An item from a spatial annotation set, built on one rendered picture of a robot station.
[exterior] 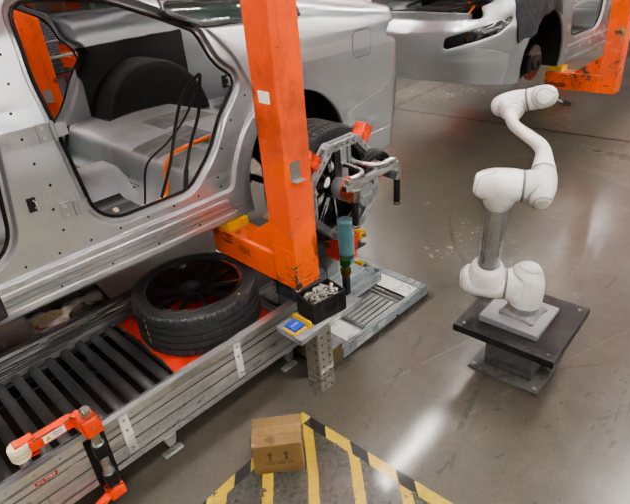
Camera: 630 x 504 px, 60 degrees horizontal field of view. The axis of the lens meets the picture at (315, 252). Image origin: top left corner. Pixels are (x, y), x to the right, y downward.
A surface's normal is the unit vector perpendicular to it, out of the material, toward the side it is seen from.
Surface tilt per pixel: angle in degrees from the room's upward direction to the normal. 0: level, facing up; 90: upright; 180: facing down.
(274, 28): 90
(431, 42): 86
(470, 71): 107
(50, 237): 91
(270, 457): 90
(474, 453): 0
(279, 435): 0
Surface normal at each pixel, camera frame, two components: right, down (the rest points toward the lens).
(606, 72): -0.70, 0.40
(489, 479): -0.07, -0.86
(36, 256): 0.72, 0.33
